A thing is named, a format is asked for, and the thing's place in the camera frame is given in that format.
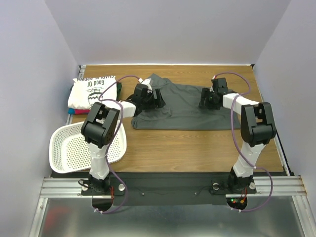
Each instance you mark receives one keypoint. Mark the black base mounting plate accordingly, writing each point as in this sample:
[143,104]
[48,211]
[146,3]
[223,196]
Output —
[175,188]

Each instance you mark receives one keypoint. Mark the aluminium front rail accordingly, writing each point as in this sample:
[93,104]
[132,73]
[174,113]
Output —
[282,186]

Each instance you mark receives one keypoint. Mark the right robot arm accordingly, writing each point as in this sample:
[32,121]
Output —
[257,128]

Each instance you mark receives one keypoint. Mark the red folded t shirt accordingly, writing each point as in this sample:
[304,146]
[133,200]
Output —
[84,112]

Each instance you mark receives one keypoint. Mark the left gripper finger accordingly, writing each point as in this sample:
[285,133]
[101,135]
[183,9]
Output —
[156,97]
[160,102]

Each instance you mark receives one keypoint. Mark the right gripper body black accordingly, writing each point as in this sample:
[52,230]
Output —
[204,98]

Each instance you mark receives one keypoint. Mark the white printed folded t shirt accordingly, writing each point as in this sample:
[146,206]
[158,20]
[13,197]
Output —
[86,91]

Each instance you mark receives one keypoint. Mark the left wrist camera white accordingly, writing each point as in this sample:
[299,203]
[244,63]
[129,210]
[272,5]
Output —
[147,82]

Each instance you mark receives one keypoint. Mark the grey t shirt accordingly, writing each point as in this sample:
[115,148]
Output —
[181,110]

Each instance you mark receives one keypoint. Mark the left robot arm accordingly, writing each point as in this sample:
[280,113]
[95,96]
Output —
[103,123]

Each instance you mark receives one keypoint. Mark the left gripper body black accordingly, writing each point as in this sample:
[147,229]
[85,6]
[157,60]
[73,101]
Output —
[148,103]

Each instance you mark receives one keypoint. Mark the teal folded t shirt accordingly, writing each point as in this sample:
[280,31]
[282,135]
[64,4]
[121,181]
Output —
[71,111]

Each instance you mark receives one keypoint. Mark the dark green folded t shirt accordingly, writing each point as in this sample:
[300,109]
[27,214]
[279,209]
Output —
[119,89]

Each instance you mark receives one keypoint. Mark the white perforated plastic basket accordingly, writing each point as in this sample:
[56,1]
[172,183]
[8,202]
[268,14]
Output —
[69,152]

